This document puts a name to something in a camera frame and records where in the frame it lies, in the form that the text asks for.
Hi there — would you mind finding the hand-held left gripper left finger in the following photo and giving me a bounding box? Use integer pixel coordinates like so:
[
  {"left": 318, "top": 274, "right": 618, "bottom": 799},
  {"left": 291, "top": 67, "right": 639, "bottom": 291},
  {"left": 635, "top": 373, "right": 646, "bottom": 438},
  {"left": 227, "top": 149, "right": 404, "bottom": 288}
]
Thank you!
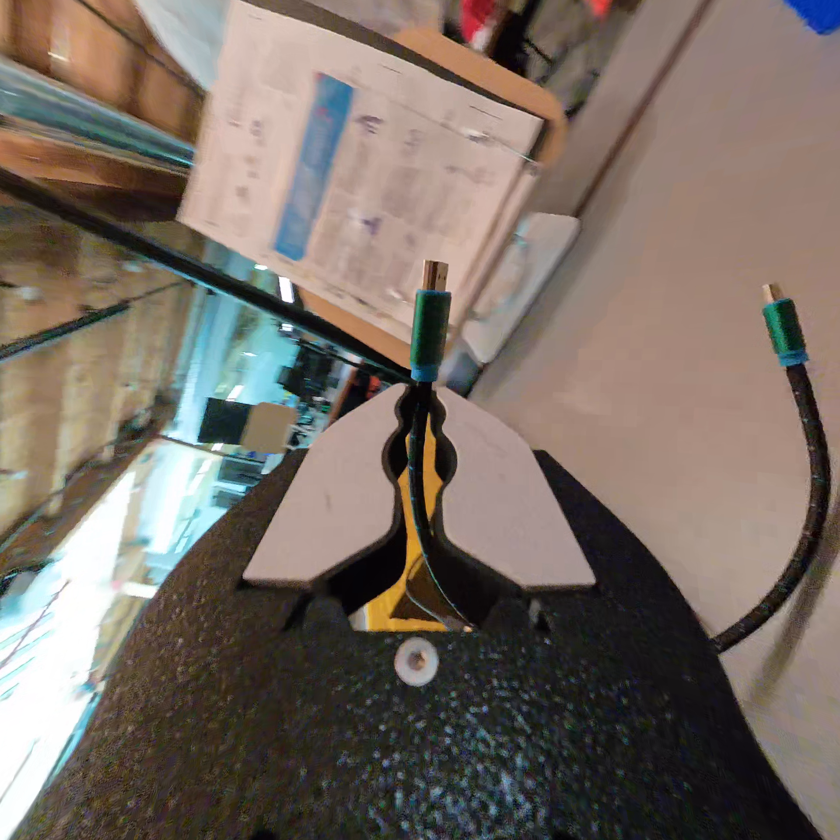
[{"left": 243, "top": 382, "right": 411, "bottom": 592}]

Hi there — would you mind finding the printed instruction sheet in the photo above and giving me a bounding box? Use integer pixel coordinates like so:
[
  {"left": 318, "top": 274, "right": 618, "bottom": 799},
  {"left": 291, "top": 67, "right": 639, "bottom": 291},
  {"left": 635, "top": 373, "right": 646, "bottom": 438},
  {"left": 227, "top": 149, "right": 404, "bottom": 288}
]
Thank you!
[{"left": 177, "top": 0, "right": 546, "bottom": 329}]

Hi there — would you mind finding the yellow plastic bin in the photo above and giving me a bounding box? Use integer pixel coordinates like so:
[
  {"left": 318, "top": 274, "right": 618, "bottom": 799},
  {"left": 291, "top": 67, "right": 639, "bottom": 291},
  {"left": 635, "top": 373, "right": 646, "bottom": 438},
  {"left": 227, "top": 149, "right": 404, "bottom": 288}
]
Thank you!
[{"left": 351, "top": 420, "right": 473, "bottom": 634}]

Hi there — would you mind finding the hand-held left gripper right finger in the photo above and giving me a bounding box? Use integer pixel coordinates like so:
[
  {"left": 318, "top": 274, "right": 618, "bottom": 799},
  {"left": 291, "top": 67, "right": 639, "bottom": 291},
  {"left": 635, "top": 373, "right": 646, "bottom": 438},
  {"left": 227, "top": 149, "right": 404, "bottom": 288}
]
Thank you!
[{"left": 430, "top": 387, "right": 597, "bottom": 592}]

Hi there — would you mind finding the large black monitor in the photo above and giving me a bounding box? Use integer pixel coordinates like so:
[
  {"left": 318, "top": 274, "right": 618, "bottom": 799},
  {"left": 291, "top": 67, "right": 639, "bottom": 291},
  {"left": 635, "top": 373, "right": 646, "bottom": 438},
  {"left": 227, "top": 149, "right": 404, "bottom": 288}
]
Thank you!
[{"left": 197, "top": 397, "right": 263, "bottom": 444}]

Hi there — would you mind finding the black cable with green plugs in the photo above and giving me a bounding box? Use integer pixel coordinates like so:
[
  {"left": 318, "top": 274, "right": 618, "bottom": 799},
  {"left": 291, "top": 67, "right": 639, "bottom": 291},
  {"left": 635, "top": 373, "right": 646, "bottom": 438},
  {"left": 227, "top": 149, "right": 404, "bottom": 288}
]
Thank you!
[{"left": 407, "top": 260, "right": 833, "bottom": 654}]

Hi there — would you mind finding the blue plastic bin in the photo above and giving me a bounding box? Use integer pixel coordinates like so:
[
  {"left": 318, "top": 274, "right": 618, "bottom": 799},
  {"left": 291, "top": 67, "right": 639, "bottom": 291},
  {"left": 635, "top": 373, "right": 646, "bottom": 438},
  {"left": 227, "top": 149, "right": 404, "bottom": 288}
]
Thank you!
[{"left": 784, "top": 0, "right": 840, "bottom": 34}]

